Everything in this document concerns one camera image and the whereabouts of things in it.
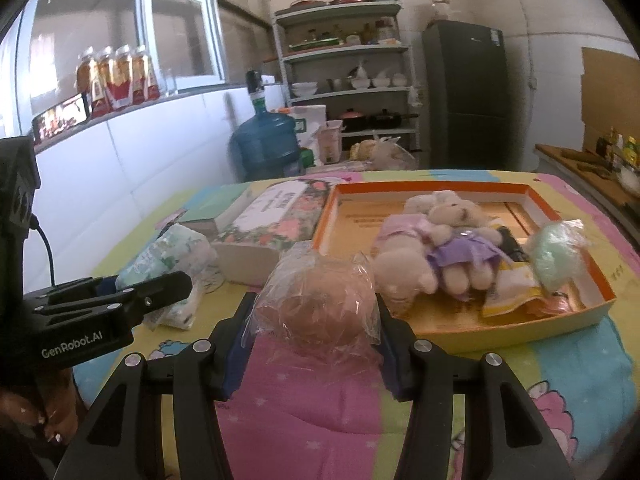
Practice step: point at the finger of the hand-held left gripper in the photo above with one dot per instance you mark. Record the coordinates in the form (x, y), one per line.
(107, 284)
(160, 290)

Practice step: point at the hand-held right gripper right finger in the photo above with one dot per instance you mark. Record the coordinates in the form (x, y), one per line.
(392, 365)

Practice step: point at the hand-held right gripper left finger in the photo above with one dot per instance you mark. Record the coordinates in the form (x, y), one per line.
(239, 365)

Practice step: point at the pale green tissue pack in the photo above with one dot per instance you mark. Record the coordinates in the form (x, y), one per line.
(175, 310)

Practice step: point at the white leaf-print tissue pack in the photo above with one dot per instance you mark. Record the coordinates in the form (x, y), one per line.
(170, 252)

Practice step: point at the pink puff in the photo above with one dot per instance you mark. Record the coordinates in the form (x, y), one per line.
(315, 305)

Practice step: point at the pink dress bear plush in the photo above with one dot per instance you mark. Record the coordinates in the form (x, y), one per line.
(405, 255)

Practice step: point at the orange-rimmed cardboard box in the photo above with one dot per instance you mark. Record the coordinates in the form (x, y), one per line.
(500, 332)

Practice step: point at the purple dress bear plush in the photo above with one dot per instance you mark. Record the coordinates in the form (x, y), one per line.
(460, 245)

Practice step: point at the yellow snack packet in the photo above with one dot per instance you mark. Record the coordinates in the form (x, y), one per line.
(515, 285)

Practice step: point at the green sponge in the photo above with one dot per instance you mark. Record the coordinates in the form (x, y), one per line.
(555, 252)

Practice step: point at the person's left hand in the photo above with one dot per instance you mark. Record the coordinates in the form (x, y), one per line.
(25, 410)

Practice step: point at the green book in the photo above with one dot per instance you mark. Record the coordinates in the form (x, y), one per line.
(210, 210)

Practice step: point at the floral print tissue pack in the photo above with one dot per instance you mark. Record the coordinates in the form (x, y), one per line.
(270, 225)

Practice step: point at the smartphone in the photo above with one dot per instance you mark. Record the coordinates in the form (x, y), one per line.
(60, 117)

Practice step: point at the small pink wrapped item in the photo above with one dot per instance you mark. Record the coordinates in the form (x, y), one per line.
(555, 304)

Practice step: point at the blue water jug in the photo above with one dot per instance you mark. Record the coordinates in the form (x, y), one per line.
(265, 145)

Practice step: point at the red label drink bottle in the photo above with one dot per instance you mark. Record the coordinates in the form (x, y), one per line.
(104, 82)
(85, 80)
(145, 77)
(122, 80)

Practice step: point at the clear glass cup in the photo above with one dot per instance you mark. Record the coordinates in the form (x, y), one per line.
(171, 82)

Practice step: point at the clear plastic bag with food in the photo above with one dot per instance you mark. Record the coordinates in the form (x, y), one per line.
(387, 155)

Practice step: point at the white sack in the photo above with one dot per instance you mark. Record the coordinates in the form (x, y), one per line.
(307, 125)

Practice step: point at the white pink carton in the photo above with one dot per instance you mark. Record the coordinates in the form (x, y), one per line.
(330, 145)

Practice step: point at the black water pump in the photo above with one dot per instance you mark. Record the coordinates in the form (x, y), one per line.
(255, 85)

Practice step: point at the black frying pan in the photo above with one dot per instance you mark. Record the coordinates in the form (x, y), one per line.
(390, 119)

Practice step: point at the stack of white bowls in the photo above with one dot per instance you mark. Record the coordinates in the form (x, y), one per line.
(304, 90)

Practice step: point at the red cooking pot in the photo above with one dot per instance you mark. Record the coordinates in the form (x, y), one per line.
(354, 120)

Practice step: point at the sliding window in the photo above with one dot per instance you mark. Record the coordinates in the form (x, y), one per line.
(125, 10)

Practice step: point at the dark refrigerator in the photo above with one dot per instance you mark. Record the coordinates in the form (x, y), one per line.
(465, 95)

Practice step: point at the white metal shelf rack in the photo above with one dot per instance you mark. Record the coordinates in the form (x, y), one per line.
(345, 52)

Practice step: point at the metal bowl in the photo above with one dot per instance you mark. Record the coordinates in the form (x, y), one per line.
(629, 176)

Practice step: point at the dark condiment bottle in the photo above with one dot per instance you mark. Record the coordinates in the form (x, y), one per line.
(606, 150)

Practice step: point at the white condiment bottle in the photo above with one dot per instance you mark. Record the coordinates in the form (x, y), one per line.
(618, 150)

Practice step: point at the yellow condiment bottle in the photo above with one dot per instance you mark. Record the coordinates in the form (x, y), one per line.
(631, 155)

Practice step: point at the cardboard sheet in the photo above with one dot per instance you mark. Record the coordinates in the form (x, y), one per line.
(610, 95)

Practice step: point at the glass jar with lid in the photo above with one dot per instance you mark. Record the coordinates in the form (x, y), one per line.
(440, 10)

